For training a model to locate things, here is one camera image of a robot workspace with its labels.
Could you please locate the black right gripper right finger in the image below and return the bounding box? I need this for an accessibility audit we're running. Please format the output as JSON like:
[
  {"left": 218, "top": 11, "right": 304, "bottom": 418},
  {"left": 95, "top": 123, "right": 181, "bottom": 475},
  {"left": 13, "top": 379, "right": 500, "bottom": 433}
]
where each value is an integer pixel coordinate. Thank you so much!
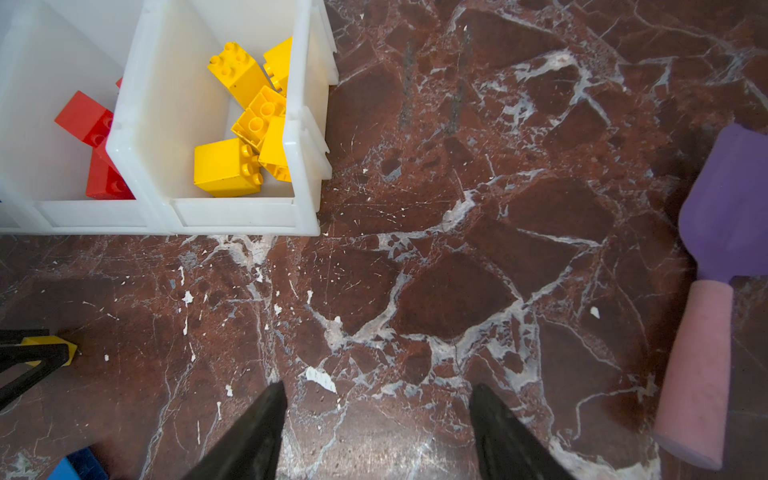
[{"left": 469, "top": 383, "right": 574, "bottom": 480}]

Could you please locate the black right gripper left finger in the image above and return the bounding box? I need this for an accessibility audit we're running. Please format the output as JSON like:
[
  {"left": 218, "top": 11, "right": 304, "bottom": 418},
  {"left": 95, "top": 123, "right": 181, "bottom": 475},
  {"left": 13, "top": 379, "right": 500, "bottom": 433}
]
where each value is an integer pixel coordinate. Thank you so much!
[{"left": 183, "top": 381, "right": 288, "bottom": 480}]

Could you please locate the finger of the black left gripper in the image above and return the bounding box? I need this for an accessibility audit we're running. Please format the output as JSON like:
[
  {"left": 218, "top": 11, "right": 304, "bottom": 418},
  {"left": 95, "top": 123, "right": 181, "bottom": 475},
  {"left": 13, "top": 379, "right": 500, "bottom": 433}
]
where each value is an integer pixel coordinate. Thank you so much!
[
  {"left": 0, "top": 329, "right": 50, "bottom": 345},
  {"left": 0, "top": 343, "right": 70, "bottom": 412}
]

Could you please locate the small yellow lego brick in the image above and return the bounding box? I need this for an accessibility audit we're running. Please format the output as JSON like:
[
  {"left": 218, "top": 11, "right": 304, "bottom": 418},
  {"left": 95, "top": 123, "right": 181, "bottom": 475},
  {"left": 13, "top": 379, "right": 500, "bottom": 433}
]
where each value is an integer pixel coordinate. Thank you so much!
[{"left": 20, "top": 335, "right": 79, "bottom": 368}]

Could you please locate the long red lego brick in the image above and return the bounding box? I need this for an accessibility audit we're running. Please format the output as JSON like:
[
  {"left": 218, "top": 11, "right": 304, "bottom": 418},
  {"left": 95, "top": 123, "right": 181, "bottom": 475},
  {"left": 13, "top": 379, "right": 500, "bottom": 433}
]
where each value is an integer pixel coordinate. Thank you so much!
[{"left": 85, "top": 142, "right": 135, "bottom": 200}]

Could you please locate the blue lego brick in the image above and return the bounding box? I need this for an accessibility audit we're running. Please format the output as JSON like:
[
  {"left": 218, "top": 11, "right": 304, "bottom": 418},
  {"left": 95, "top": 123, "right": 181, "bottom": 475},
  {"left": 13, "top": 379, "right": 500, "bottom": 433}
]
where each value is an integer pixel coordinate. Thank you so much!
[{"left": 47, "top": 447, "right": 109, "bottom": 480}]

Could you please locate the white right storage bin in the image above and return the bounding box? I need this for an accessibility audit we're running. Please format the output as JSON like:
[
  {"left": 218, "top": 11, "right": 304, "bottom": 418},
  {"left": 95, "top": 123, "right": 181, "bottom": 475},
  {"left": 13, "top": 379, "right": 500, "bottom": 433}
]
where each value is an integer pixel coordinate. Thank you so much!
[{"left": 108, "top": 1, "right": 339, "bottom": 236}]

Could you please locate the white storage bin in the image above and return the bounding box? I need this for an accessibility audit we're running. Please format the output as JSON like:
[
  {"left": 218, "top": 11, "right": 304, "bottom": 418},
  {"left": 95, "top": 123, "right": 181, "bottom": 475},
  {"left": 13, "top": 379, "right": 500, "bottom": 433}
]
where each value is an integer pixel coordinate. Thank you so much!
[
  {"left": 108, "top": 1, "right": 339, "bottom": 236},
  {"left": 1, "top": 1, "right": 162, "bottom": 235}
]

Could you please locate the white middle storage bin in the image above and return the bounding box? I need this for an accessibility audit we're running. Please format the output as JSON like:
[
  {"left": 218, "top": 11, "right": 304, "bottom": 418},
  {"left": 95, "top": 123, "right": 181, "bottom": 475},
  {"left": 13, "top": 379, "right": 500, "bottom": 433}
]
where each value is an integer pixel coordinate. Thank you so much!
[{"left": 1, "top": 1, "right": 162, "bottom": 235}]

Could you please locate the purple pink spatula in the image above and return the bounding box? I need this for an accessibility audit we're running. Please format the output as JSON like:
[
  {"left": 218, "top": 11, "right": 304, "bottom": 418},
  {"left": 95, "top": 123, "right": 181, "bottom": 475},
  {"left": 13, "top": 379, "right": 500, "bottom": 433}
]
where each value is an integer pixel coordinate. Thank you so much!
[{"left": 653, "top": 124, "right": 767, "bottom": 470}]

